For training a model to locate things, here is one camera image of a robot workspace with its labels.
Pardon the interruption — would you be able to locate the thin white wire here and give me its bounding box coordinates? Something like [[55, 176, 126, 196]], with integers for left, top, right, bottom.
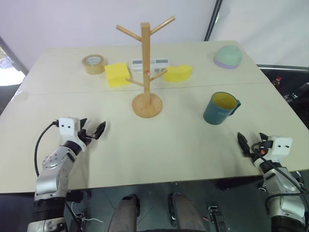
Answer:
[[70, 202, 103, 224]]

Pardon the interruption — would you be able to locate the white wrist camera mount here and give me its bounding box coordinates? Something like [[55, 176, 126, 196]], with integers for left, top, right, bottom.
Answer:
[[58, 117, 87, 153], [253, 136, 294, 168]]

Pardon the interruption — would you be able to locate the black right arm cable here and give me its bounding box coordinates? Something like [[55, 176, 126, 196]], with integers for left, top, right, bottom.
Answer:
[[262, 156, 305, 208]]

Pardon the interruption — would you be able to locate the black device under table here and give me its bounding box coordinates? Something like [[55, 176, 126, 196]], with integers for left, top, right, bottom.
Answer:
[[207, 204, 229, 232]]

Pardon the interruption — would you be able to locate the yellow curved sponge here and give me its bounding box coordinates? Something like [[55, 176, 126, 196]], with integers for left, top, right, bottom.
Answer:
[[163, 64, 193, 84]]

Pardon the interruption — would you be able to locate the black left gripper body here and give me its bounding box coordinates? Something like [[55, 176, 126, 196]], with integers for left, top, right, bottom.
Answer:
[[77, 120, 97, 146]]

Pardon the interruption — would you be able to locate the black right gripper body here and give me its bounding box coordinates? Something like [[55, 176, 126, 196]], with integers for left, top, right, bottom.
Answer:
[[249, 140, 273, 162]]

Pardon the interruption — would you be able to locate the white printed box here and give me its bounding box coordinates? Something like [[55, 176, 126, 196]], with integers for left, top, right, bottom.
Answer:
[[131, 58, 171, 74]]

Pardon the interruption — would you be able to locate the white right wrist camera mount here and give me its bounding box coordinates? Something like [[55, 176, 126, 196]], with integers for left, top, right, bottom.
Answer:
[[253, 136, 294, 168]]

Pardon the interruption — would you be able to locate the yellow rectangular sponge block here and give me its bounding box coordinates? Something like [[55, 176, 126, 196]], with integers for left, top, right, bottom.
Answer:
[[104, 62, 131, 88]]

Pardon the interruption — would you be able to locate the teal mug yellow inside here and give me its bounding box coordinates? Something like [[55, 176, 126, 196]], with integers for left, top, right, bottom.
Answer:
[[203, 91, 242, 126]]

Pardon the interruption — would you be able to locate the brown packing tape roll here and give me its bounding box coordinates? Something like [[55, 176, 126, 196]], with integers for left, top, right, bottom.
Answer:
[[81, 54, 106, 75]]

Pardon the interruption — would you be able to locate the wooden mug tree stand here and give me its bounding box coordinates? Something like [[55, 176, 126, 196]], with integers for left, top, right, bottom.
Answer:
[[115, 15, 176, 119]]

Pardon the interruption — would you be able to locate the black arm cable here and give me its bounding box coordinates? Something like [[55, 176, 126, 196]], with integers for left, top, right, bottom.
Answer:
[[262, 156, 305, 208], [34, 121, 60, 177]]

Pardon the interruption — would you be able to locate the black metal pole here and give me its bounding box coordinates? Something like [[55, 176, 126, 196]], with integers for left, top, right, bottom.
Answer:
[[203, 0, 223, 42]]

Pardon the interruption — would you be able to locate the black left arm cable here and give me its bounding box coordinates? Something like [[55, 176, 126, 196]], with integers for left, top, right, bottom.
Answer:
[[34, 121, 60, 177]]

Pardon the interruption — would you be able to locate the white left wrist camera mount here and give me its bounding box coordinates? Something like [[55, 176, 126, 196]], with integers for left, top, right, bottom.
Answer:
[[58, 117, 87, 153]]

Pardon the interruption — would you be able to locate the green and purple cap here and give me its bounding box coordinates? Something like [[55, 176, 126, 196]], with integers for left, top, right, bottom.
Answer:
[[213, 45, 243, 71]]

